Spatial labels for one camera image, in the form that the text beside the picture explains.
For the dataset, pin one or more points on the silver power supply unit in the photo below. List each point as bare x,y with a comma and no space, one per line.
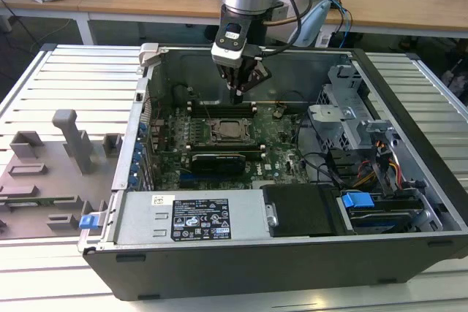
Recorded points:
146,224

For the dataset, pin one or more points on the blue expansion slot clip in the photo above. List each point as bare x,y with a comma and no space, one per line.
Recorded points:
139,149
136,159
142,129
132,180
134,170

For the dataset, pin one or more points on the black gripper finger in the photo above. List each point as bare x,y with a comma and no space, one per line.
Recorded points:
259,72
228,76

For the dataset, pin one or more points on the grey parts rack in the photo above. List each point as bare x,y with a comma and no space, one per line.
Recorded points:
55,180

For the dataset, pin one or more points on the blue case latch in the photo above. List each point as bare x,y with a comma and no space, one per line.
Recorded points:
86,222

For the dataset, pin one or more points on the silver CPU plate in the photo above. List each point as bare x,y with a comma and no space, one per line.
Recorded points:
232,129

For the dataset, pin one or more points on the black graphics card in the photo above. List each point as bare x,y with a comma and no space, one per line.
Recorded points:
219,164

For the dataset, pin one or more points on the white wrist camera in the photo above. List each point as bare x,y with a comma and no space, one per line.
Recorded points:
226,52

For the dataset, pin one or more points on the black PSU label sticker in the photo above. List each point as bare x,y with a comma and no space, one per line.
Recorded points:
201,218

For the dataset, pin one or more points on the green RAM stick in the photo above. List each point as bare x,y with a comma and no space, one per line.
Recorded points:
36,201

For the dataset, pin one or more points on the black open PC case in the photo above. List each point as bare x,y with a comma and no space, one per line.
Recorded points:
256,272

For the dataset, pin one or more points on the black plastic shroud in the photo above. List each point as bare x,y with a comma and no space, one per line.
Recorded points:
303,213

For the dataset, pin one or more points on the black RAM slot row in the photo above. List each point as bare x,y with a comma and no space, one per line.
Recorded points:
219,147
215,110

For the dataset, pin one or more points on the green motherboard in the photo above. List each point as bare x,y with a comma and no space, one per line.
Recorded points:
278,158

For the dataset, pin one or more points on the blue disk carrier tab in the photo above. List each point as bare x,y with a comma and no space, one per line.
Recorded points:
356,199

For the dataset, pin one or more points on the dark hard disk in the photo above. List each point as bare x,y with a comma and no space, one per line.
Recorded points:
380,221

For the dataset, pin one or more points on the black coin battery holder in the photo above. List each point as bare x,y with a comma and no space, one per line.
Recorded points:
278,112

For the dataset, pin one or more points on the CPU socket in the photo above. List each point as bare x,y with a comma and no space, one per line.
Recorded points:
212,139

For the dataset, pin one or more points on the short wooden desk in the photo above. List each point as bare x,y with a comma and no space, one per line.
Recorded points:
36,7

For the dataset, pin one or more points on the silver drive cage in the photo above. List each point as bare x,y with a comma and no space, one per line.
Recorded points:
329,118

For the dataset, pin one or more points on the black office chair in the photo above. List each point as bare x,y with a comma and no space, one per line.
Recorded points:
455,78

